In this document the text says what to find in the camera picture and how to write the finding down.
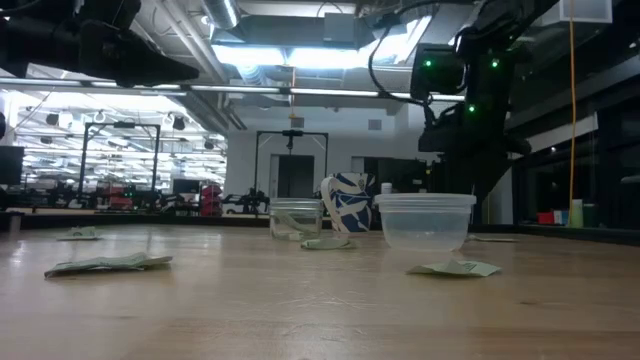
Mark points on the background black robot arm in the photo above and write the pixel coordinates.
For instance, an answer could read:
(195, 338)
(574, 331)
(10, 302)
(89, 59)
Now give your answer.
(247, 200)

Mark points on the red equipment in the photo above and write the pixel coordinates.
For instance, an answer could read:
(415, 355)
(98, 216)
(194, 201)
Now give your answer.
(211, 200)

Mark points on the grey wall vent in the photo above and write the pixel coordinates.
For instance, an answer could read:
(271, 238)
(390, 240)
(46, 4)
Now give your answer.
(297, 122)
(374, 124)

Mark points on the white blue patterned mug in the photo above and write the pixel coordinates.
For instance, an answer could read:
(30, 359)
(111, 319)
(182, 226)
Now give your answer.
(350, 201)

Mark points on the small white bottle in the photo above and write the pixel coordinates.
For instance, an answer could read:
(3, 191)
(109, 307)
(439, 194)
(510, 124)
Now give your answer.
(386, 188)

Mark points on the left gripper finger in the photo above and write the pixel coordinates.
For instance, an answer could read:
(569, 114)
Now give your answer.
(155, 67)

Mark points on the grey short post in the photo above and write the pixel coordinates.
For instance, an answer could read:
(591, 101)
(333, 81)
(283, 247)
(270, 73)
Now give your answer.
(15, 223)

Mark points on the long LED light bar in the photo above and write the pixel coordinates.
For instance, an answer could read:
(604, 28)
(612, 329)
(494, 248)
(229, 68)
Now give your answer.
(330, 92)

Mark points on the black station frame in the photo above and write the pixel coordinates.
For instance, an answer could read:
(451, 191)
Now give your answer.
(156, 150)
(291, 133)

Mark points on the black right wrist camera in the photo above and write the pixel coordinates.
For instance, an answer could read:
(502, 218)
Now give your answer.
(437, 75)

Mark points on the dark computer monitor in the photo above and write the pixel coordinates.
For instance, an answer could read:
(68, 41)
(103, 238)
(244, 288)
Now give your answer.
(186, 186)
(11, 165)

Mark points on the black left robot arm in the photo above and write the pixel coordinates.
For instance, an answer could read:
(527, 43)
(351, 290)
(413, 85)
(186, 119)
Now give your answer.
(35, 35)

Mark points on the blue box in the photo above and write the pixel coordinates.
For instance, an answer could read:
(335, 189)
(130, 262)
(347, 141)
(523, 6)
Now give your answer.
(561, 218)

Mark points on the clear plastic container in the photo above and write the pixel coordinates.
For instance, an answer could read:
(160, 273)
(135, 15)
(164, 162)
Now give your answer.
(425, 221)

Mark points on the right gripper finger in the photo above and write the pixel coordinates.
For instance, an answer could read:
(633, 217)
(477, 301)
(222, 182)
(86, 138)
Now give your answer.
(480, 175)

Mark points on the red box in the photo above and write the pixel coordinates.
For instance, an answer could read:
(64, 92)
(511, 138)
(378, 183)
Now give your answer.
(545, 218)

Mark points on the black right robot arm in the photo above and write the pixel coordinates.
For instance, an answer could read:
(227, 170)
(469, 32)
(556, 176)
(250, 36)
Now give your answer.
(500, 30)

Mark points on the clear glass jar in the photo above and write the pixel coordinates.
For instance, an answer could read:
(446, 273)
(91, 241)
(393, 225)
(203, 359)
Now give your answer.
(312, 218)

